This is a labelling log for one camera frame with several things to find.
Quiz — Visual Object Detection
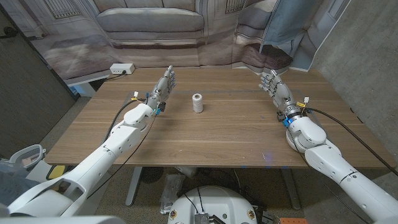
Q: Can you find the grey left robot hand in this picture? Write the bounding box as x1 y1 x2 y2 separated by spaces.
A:
146 64 177 109

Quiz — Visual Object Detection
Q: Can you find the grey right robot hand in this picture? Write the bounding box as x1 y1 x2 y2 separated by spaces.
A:
259 68 304 121

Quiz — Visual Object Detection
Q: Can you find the white thread spool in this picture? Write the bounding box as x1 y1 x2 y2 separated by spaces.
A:
192 93 204 114

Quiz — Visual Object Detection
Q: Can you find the white power strip box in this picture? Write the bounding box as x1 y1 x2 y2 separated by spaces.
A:
109 63 136 75

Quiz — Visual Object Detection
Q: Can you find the printed sofa room backdrop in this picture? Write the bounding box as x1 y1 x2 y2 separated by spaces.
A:
6 0 352 82

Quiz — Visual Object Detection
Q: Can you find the white low shelf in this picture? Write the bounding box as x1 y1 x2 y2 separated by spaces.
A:
65 73 111 98

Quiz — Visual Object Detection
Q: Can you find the black round fan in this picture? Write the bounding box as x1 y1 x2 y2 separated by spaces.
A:
139 167 165 184

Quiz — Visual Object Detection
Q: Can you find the grey metal table leg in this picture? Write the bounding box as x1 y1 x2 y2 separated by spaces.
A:
279 167 302 211
125 167 143 207

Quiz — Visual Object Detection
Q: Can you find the clear plastic bag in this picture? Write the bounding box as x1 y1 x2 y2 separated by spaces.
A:
160 173 187 215

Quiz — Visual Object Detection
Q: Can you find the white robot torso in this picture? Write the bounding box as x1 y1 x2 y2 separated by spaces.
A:
167 185 258 224

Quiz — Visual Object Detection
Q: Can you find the orange box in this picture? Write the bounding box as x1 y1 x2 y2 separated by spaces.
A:
279 217 308 224

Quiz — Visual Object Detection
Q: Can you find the grey white rimmed container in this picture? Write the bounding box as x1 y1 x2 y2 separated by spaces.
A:
8 144 47 171

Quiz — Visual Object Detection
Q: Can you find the person's leg in jeans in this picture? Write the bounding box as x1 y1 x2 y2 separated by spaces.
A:
0 170 41 206

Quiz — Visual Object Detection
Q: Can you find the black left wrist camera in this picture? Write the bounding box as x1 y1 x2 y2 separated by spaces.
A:
154 101 167 116

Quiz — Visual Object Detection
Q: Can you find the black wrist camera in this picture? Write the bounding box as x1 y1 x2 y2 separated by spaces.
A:
276 111 292 128
154 101 167 116

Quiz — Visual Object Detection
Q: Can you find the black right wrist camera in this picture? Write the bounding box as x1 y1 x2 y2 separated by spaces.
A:
276 111 292 128

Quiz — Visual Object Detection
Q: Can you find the black power strip cable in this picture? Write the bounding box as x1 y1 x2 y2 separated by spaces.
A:
104 70 127 82

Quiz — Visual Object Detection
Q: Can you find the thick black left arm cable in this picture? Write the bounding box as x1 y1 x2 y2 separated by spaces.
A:
104 98 147 142

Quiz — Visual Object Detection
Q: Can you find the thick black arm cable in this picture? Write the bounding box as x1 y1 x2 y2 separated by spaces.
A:
306 107 398 177
104 98 147 142

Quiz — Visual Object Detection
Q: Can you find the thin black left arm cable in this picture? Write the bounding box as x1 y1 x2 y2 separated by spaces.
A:
86 116 156 200

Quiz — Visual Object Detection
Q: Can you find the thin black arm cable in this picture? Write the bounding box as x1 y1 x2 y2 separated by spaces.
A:
287 129 371 224
86 116 156 200

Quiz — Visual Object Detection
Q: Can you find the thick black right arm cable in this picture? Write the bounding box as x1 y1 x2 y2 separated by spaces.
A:
306 107 398 177

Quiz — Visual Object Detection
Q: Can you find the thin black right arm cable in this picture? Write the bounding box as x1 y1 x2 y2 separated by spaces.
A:
287 129 371 224

